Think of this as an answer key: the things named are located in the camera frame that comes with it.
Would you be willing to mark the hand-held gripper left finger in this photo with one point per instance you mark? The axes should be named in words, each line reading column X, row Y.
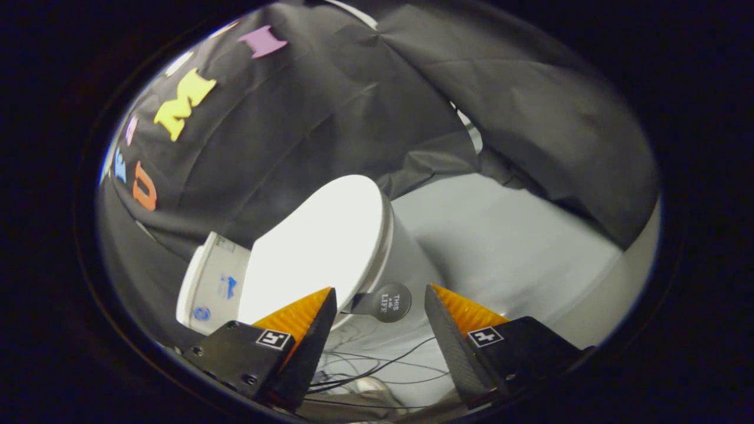
column 306, row 359

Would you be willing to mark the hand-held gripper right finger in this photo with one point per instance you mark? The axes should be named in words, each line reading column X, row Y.
column 450, row 347

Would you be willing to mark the white toilet lid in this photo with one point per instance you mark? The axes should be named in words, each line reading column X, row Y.
column 318, row 247

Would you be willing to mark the white toilet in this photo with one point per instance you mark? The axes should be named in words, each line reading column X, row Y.
column 406, row 259

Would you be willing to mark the black backdrop cloth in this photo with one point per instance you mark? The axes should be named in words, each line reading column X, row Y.
column 330, row 118

